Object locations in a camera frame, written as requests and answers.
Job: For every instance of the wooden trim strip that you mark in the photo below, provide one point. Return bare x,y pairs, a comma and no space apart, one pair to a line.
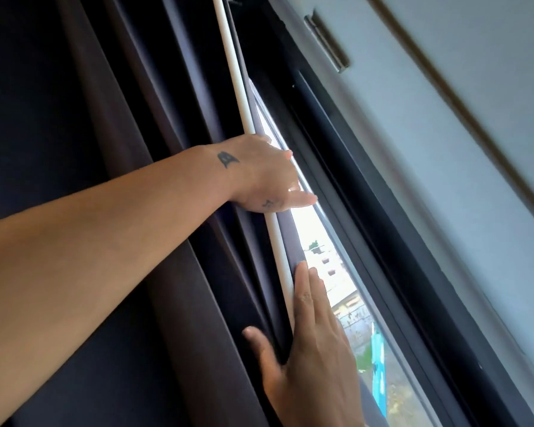
449,97

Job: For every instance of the person's left hand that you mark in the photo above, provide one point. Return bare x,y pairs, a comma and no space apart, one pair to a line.
253,173

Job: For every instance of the dark blackout curtain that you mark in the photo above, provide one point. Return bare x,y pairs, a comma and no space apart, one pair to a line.
115,84

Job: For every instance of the person's right thumb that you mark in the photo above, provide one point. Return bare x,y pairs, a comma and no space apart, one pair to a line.
265,351

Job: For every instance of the person's right hand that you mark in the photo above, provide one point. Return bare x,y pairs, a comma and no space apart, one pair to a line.
316,377

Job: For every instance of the person's left forearm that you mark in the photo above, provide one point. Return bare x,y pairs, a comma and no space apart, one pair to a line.
93,253

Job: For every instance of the blue object outside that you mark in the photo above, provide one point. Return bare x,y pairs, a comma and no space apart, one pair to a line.
378,369

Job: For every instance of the black window frame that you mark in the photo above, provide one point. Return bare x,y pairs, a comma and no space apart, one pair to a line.
382,217

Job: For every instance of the window glass pane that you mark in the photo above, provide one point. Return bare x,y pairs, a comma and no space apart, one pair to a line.
338,284

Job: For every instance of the person's right middle finger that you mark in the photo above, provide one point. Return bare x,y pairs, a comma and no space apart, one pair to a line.
325,306

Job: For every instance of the person's left thumb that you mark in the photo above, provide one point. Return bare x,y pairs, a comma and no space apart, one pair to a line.
293,201

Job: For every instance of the white curtain rod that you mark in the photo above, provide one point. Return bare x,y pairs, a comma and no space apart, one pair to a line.
231,62

